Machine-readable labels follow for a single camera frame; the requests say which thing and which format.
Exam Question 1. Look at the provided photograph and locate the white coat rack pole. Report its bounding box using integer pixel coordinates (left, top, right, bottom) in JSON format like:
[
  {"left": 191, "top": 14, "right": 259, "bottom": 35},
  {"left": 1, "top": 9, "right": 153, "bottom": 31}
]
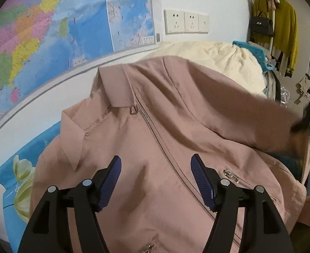
[{"left": 265, "top": 0, "right": 280, "bottom": 58}]

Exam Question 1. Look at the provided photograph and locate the cream yellow blanket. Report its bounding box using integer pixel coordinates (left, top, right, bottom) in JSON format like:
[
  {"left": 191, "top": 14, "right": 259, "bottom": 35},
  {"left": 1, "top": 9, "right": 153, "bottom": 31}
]
[{"left": 144, "top": 41, "right": 266, "bottom": 97}]

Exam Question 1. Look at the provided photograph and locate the colourful wall map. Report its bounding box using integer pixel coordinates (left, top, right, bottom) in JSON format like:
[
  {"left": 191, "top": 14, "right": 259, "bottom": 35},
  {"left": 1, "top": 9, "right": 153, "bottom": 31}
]
[{"left": 0, "top": 0, "right": 155, "bottom": 119}]

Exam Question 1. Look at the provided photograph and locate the white wall socket panel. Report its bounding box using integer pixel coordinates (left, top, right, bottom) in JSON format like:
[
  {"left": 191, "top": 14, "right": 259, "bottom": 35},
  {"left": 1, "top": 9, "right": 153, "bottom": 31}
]
[{"left": 164, "top": 10, "right": 209, "bottom": 35}]

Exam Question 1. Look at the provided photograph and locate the blue floral bed sheet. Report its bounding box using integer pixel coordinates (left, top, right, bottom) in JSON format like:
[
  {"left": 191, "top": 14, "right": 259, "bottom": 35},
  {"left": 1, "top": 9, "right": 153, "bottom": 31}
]
[{"left": 0, "top": 122, "right": 61, "bottom": 252}]

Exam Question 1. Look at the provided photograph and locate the pink brown jacket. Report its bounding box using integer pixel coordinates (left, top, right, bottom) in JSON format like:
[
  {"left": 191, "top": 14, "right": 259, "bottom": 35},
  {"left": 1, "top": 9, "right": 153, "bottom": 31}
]
[{"left": 31, "top": 56, "right": 307, "bottom": 252}]

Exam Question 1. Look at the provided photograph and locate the mustard yellow hanging sweater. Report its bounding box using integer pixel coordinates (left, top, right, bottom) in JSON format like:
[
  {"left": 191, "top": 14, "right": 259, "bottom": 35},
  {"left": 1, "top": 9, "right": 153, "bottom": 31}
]
[{"left": 252, "top": 0, "right": 299, "bottom": 78}]

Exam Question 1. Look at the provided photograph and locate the black handbag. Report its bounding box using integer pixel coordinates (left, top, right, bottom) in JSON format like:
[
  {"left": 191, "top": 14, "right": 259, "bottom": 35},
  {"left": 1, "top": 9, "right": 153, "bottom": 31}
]
[{"left": 250, "top": 12, "right": 274, "bottom": 37}]

